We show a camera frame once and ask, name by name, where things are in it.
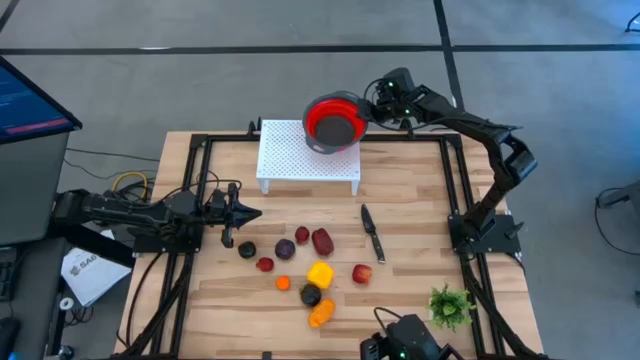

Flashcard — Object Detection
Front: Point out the orange bell pepper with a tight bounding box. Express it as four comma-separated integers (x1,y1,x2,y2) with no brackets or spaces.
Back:
307,298,337,329

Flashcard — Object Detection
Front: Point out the black aluminium table frame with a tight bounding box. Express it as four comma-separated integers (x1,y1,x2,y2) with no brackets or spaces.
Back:
112,117,549,360

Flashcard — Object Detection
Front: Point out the black keyboard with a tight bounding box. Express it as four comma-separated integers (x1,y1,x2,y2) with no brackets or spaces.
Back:
0,247,19,304

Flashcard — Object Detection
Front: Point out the black device with green light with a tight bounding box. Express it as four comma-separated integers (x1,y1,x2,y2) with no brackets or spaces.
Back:
359,306,466,360

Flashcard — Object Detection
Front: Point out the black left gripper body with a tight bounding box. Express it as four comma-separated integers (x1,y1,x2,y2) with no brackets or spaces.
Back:
199,188,233,231

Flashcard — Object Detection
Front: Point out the yellow cable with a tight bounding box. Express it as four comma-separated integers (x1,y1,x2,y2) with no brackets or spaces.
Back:
111,170,150,202

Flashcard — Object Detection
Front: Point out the white paper booklet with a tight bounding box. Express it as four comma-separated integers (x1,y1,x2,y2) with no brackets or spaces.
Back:
60,229,133,308

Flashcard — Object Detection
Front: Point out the dark desk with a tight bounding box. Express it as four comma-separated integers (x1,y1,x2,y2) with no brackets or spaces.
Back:
0,219,136,360

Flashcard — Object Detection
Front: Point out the dark red bell pepper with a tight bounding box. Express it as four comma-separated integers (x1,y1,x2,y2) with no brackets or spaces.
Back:
311,227,335,258

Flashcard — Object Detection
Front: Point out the black-handled knife with sheath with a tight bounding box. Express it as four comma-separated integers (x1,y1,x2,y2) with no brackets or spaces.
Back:
360,203,387,265

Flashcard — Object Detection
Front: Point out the yellow bell pepper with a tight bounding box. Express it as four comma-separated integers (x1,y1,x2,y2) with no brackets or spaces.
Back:
306,260,335,290

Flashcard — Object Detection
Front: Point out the thin black floor cable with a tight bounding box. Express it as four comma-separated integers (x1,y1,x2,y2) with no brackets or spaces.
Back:
64,147,161,164
593,187,640,257

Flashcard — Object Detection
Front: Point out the black avocado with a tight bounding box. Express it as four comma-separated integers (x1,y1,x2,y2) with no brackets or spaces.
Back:
299,283,323,308

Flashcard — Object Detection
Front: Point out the purple plum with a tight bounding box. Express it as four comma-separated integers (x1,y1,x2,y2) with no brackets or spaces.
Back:
274,238,297,261

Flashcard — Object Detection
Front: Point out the thick black cable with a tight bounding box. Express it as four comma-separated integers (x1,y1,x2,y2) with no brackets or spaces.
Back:
124,252,164,349

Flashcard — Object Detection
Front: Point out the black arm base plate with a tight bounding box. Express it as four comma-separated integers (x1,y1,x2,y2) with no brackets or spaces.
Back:
131,219,204,255
447,213,526,256

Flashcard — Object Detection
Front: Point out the white perforated riser shelf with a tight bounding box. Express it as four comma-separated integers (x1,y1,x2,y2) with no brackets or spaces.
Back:
255,118,362,196

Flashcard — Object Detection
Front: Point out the small green potted plant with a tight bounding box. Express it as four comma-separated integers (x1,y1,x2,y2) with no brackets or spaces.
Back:
427,282,477,333

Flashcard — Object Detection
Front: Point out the grey stand foot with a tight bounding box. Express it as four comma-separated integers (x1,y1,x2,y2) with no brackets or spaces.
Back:
595,180,640,209

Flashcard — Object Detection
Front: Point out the red collapsible bowl grey rim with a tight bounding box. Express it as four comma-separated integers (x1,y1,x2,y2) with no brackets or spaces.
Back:
302,89,369,155

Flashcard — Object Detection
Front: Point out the black computer mouse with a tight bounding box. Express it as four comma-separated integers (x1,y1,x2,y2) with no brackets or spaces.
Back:
0,317,22,360

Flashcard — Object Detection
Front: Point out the computer monitor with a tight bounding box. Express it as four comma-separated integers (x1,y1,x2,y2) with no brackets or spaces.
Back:
0,55,84,146

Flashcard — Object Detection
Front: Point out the red apple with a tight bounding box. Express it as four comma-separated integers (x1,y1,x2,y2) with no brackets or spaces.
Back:
351,263,374,286

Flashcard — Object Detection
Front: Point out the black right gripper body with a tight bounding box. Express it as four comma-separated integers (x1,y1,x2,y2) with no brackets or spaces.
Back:
372,67,431,126

